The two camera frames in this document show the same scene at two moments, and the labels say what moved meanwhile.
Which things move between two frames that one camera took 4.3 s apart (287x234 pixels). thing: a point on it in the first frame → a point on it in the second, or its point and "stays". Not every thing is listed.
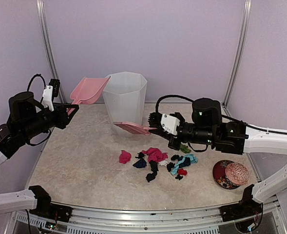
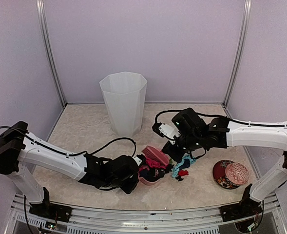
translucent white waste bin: (124, 93) stays
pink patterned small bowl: (237, 173) stays
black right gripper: (168, 137) → (168, 149)
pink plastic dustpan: (87, 90) → (148, 183)
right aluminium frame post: (238, 57) stays
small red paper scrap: (181, 171) stays
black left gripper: (62, 119) → (128, 188)
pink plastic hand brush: (134, 127) → (157, 155)
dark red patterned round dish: (219, 174) stays
